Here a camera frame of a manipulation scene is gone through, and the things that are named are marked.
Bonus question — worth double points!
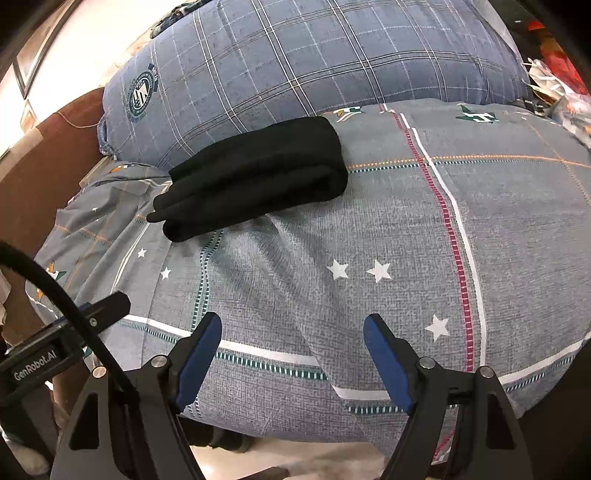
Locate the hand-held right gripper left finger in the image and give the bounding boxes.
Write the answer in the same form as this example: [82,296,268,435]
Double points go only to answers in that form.
[50,312,223,480]

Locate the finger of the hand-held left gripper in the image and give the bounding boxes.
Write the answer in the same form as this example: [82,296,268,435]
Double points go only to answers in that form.
[76,291,132,332]

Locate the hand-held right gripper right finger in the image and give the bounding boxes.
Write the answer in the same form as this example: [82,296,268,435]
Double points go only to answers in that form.
[363,313,532,480]

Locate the black pants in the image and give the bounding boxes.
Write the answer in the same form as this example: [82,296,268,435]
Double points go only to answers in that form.
[147,116,349,244]

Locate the grey star-print bed sheet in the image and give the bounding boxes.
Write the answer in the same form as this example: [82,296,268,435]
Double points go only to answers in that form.
[25,99,591,462]

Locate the brown headboard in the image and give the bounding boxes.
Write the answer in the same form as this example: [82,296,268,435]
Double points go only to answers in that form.
[0,88,107,342]

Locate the blue plaid pillow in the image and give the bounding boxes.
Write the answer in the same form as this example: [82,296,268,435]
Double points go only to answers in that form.
[96,0,534,171]

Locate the red plastic bag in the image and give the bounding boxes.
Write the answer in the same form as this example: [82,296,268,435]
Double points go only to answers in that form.
[538,34,583,88]

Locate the framed wall picture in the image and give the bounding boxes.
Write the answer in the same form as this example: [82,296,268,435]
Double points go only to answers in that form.
[11,0,79,100]

